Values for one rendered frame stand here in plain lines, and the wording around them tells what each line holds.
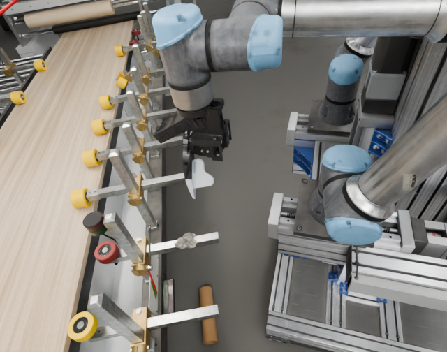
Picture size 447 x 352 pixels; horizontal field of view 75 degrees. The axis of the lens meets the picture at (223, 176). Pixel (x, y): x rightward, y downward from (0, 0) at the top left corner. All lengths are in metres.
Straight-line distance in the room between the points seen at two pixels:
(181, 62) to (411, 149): 0.42
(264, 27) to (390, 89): 0.56
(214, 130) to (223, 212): 1.72
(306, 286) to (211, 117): 1.34
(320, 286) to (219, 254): 0.70
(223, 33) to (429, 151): 0.39
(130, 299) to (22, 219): 0.57
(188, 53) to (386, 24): 0.33
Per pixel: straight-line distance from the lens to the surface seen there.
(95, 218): 0.95
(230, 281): 1.97
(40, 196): 1.54
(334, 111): 1.25
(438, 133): 0.58
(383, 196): 0.66
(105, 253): 1.17
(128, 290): 1.39
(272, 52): 0.45
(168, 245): 1.14
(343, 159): 0.79
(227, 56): 0.46
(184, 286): 2.01
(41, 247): 1.33
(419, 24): 0.61
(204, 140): 0.55
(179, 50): 0.47
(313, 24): 0.57
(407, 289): 1.00
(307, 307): 1.69
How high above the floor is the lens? 1.80
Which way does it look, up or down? 46 degrees down
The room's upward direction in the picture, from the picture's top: 10 degrees counter-clockwise
